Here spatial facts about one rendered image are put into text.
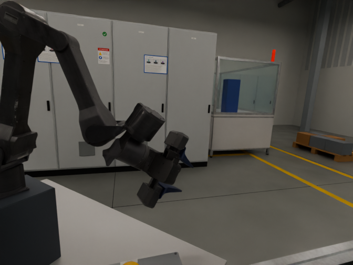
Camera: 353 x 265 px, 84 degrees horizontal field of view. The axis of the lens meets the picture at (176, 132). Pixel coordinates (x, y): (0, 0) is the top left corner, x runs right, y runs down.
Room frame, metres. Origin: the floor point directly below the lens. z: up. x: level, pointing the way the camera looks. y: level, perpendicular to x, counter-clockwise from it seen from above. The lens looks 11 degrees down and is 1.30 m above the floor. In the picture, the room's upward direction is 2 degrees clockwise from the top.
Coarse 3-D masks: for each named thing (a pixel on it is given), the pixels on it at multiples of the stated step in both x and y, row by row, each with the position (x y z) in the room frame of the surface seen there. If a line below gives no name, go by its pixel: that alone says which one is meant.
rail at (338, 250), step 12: (300, 252) 0.38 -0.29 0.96; (312, 252) 0.38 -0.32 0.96; (324, 252) 0.39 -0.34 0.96; (336, 252) 0.39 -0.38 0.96; (348, 252) 0.40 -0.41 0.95; (252, 264) 0.34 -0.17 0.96; (264, 264) 0.35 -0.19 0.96; (276, 264) 0.35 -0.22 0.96; (288, 264) 0.35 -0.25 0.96; (300, 264) 0.36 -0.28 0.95; (312, 264) 0.35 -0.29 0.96; (324, 264) 0.35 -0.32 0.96; (336, 264) 0.35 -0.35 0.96; (348, 264) 0.36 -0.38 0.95
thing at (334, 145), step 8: (304, 136) 4.90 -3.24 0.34; (312, 136) 4.69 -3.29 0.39; (320, 136) 4.66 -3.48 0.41; (328, 136) 4.70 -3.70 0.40; (296, 144) 5.04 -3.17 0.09; (304, 144) 4.87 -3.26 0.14; (312, 144) 4.66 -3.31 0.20; (320, 144) 4.47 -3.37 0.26; (328, 144) 4.30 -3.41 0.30; (336, 144) 4.13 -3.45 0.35; (344, 144) 4.00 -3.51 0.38; (352, 144) 4.06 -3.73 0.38; (312, 152) 4.56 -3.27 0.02; (320, 152) 4.55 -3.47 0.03; (328, 152) 4.20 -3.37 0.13; (336, 152) 4.10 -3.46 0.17; (344, 152) 4.02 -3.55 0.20; (352, 152) 4.25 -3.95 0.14; (336, 160) 4.02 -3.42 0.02; (344, 160) 4.02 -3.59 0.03; (352, 160) 4.08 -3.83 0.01
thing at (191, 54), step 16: (176, 32) 3.20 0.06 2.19; (192, 32) 3.27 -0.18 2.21; (208, 32) 3.35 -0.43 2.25; (176, 48) 3.20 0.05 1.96; (192, 48) 3.27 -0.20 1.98; (208, 48) 3.34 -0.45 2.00; (176, 64) 3.20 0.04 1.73; (192, 64) 3.27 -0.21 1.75; (208, 64) 3.34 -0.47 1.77; (176, 80) 3.21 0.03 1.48; (192, 80) 3.28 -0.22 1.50; (208, 80) 3.35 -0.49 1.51; (176, 96) 3.21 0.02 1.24; (192, 96) 3.28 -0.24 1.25; (208, 96) 3.36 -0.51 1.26; (176, 112) 3.21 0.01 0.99; (192, 112) 3.29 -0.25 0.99; (208, 112) 3.34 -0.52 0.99; (176, 128) 3.22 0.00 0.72; (192, 128) 3.29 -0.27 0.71; (208, 128) 3.37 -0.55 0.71; (192, 144) 3.29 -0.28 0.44; (208, 144) 3.37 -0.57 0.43; (192, 160) 3.30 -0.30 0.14
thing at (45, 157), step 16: (0, 48) 2.60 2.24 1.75; (0, 64) 2.59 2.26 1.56; (48, 64) 2.74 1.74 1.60; (0, 80) 2.59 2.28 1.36; (48, 80) 2.73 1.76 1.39; (0, 96) 2.58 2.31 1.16; (32, 96) 2.68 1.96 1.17; (48, 96) 2.73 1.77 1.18; (32, 112) 2.67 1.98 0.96; (48, 112) 2.72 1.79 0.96; (32, 128) 2.67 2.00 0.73; (48, 128) 2.72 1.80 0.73; (48, 144) 2.71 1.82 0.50; (32, 160) 2.65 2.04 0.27; (48, 160) 2.71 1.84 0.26; (32, 176) 2.68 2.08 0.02; (48, 176) 2.73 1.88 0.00
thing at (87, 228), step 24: (72, 192) 0.78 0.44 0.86; (72, 216) 0.62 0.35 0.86; (96, 216) 0.62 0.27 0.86; (120, 216) 0.63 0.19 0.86; (72, 240) 0.51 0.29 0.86; (96, 240) 0.51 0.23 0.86; (120, 240) 0.51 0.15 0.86; (144, 240) 0.52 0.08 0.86; (168, 240) 0.52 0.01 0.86; (72, 264) 0.42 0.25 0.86; (96, 264) 0.43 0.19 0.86; (192, 264) 0.44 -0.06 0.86; (216, 264) 0.44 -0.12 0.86
